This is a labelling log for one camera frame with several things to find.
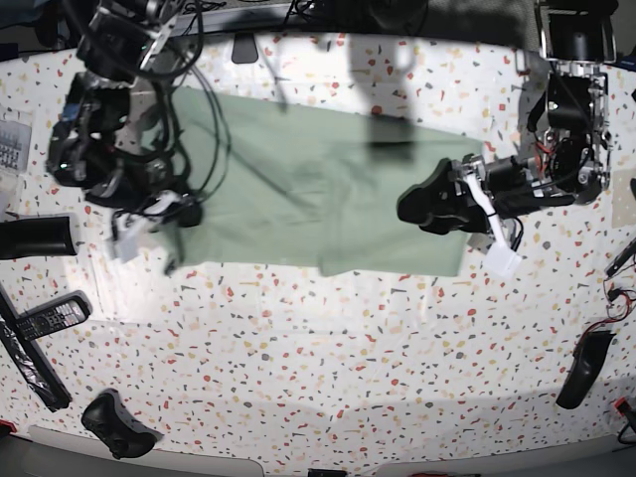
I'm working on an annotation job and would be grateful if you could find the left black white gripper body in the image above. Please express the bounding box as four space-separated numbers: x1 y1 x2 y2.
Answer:
449 155 552 277

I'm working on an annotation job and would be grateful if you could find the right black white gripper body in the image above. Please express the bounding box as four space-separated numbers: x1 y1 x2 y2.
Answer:
84 159 182 262

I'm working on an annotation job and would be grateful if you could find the light green T-shirt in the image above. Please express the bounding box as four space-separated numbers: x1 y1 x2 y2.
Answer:
173 87 481 276

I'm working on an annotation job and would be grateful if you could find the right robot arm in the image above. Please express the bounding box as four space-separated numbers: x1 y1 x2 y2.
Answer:
46 1 204 266

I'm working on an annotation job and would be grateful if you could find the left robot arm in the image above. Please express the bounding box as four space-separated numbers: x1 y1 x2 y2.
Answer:
397 1 617 277

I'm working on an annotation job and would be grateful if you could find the black cylindrical tube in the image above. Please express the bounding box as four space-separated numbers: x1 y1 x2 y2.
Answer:
1 215 78 260

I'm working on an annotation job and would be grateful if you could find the beige perforated pad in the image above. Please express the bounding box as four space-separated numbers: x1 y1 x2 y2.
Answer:
611 169 635 229

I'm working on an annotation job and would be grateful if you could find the black TV remote control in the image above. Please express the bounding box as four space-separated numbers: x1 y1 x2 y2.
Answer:
17 291 92 341

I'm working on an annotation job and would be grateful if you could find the clear plastic parts box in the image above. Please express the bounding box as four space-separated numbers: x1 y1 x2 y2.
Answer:
0 106 32 175

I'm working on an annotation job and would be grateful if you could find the black curved handheld device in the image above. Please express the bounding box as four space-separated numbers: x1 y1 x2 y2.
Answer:
556 331 614 410

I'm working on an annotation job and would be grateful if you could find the grey monitor stand base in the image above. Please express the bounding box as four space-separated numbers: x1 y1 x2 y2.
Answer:
231 33 259 65

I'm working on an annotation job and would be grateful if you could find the long black flat bar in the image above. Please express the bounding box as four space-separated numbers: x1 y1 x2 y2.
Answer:
1 289 72 412

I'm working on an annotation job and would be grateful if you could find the black game controller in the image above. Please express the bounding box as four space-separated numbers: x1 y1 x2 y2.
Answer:
80 390 158 460

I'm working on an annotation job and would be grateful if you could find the small red clip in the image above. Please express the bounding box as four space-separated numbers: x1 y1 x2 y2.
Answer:
614 397 631 414

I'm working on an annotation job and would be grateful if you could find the black probe with cable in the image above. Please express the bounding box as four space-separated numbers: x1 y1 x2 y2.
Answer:
605 241 636 278

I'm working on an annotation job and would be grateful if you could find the red and black wire bundle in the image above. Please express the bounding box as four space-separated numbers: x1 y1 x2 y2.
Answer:
580 277 636 349

